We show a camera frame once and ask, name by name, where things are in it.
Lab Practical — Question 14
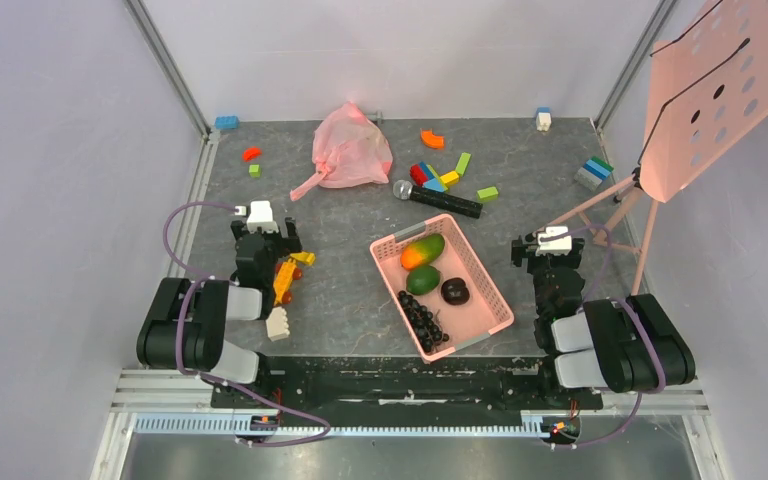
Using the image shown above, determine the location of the pink plastic bag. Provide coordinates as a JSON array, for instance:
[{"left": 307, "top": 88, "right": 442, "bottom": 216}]
[{"left": 290, "top": 102, "right": 394, "bottom": 201}]

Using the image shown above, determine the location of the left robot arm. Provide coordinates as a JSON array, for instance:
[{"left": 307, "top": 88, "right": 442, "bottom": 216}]
[{"left": 136, "top": 217, "right": 302, "bottom": 408}]

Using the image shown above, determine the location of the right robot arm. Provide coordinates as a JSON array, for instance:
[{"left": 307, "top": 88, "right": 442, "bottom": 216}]
[{"left": 511, "top": 235, "right": 696, "bottom": 408}]

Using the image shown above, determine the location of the dark fake plum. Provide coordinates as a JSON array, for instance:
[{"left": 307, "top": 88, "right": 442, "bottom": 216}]
[{"left": 440, "top": 277, "right": 471, "bottom": 306}]

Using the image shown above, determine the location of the orange green fake mango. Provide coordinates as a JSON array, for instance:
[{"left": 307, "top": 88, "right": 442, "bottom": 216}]
[{"left": 400, "top": 233, "right": 446, "bottom": 271}]

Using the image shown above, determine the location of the green fake avocado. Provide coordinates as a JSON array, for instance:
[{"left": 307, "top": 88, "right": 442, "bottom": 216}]
[{"left": 405, "top": 265, "right": 441, "bottom": 295}]

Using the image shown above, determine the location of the black fake grape bunch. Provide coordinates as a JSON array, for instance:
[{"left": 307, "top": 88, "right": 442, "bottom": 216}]
[{"left": 397, "top": 290, "right": 450, "bottom": 354}]

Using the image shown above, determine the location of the yellow orange toy brick vehicle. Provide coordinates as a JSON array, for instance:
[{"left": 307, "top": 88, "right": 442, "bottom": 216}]
[{"left": 273, "top": 251, "right": 316, "bottom": 306}]

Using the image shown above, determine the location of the green block near microphone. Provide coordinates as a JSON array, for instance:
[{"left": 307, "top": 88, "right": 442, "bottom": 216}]
[{"left": 476, "top": 186, "right": 499, "bottom": 204}]

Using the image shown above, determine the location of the pink plastic basket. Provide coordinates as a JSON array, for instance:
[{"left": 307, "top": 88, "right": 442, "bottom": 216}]
[{"left": 369, "top": 214, "right": 514, "bottom": 364}]

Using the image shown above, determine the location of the red curved block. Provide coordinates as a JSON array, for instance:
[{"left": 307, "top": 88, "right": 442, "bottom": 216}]
[{"left": 241, "top": 147, "right": 262, "bottom": 162}]

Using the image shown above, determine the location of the grey blue green brick stack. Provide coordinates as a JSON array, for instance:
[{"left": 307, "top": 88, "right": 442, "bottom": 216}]
[{"left": 574, "top": 156, "right": 614, "bottom": 191}]

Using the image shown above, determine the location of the white toy brick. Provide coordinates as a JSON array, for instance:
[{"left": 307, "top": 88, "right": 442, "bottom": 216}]
[{"left": 265, "top": 306, "right": 290, "bottom": 342}]

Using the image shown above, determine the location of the yellow block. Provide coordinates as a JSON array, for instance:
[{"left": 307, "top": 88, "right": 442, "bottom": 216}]
[{"left": 440, "top": 171, "right": 461, "bottom": 189}]

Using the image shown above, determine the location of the tall green block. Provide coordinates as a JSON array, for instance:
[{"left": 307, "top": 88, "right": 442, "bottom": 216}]
[{"left": 455, "top": 152, "right": 471, "bottom": 176}]

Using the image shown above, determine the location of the blue brick at corner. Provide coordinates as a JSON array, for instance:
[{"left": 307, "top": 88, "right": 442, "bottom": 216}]
[{"left": 214, "top": 115, "right": 239, "bottom": 131}]

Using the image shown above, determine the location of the red blue green brick cluster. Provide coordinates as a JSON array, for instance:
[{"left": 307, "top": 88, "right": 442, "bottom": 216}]
[{"left": 409, "top": 162, "right": 448, "bottom": 193}]

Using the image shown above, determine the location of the black microphone silver head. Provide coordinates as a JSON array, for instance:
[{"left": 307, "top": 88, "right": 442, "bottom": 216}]
[{"left": 393, "top": 180, "right": 483, "bottom": 219}]

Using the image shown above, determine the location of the blue white brick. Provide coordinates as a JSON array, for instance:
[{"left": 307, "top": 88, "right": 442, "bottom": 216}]
[{"left": 535, "top": 107, "right": 552, "bottom": 132}]

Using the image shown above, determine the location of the orange curved block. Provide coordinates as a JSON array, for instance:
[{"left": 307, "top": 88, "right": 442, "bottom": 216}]
[{"left": 420, "top": 130, "right": 445, "bottom": 149}]

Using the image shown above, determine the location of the pink perforated music stand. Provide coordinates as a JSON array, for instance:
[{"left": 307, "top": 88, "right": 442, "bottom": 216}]
[{"left": 553, "top": 1, "right": 768, "bottom": 293}]

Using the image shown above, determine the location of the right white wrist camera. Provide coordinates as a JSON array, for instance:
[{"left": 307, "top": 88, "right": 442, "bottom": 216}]
[{"left": 525, "top": 226, "right": 573, "bottom": 256}]

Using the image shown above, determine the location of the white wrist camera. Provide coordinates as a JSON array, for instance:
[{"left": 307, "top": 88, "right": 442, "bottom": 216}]
[
  {"left": 525, "top": 226, "right": 573, "bottom": 256},
  {"left": 234, "top": 200, "right": 280, "bottom": 233}
]

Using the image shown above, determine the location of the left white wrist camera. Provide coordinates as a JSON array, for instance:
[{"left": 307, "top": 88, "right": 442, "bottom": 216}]
[{"left": 234, "top": 200, "right": 280, "bottom": 233}]

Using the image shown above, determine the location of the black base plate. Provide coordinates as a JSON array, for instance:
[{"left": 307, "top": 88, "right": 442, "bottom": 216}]
[{"left": 209, "top": 355, "right": 605, "bottom": 428}]

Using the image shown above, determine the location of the grey metal handle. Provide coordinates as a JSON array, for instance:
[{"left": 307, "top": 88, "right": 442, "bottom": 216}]
[{"left": 366, "top": 111, "right": 383, "bottom": 125}]

